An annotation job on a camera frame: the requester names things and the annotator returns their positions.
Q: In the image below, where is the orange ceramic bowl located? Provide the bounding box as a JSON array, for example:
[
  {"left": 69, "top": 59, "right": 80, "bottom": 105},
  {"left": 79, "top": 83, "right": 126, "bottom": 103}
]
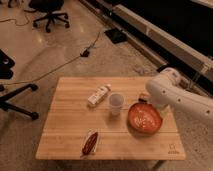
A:
[{"left": 128, "top": 103, "right": 163, "bottom": 134}]

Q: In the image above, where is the translucent plastic cup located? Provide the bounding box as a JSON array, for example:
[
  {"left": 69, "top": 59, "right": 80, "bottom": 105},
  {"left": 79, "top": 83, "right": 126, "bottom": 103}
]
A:
[{"left": 108, "top": 93, "right": 124, "bottom": 116}]

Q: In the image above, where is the black chair base left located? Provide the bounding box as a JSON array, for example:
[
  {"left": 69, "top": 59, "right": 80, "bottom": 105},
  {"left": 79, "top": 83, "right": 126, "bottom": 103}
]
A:
[{"left": 0, "top": 49, "right": 39, "bottom": 120}]

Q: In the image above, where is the orange small box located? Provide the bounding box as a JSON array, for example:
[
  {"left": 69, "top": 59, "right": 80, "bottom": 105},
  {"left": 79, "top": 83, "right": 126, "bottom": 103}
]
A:
[{"left": 138, "top": 93, "right": 149, "bottom": 103}]

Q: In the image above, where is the black floor plate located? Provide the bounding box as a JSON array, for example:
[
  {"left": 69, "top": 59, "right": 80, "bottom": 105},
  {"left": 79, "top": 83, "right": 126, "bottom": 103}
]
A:
[{"left": 105, "top": 28, "right": 127, "bottom": 44}]

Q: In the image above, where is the black office chair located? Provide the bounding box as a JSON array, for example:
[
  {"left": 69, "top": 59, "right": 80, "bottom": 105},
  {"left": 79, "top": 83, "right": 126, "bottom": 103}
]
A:
[{"left": 29, "top": 0, "right": 70, "bottom": 33}]

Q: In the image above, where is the red snack packet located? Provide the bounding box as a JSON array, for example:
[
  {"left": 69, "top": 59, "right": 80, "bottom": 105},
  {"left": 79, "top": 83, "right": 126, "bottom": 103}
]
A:
[{"left": 82, "top": 131, "right": 99, "bottom": 155}]

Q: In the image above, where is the wooden table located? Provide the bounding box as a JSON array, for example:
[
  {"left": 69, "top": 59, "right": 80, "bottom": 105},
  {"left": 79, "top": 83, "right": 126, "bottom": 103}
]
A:
[{"left": 36, "top": 77, "right": 186, "bottom": 160}]

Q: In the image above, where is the black floor cable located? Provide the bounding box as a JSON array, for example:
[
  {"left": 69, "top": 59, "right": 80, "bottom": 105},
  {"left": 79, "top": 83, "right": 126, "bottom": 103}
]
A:
[{"left": 0, "top": 25, "right": 111, "bottom": 86}]

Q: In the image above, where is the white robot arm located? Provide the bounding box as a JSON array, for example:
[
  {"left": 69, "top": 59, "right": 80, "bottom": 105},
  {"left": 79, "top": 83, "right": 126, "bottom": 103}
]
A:
[{"left": 146, "top": 67, "right": 213, "bottom": 124}]

